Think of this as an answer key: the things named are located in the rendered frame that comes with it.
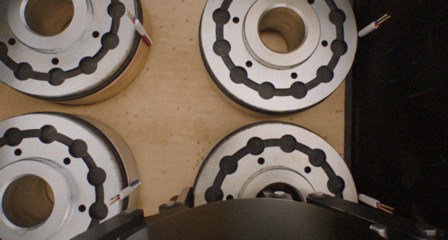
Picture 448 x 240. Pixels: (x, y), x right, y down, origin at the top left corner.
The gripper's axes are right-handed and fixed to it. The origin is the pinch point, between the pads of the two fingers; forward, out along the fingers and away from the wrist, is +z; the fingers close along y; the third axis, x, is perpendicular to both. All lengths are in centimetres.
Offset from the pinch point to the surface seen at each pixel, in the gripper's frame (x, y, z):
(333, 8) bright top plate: 12.2, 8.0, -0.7
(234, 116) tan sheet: 5.7, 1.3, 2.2
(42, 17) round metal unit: 13.0, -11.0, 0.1
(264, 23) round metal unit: 12.0, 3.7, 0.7
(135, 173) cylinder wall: 2.3, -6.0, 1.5
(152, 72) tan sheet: 9.5, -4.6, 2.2
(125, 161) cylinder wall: 3.3, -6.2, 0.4
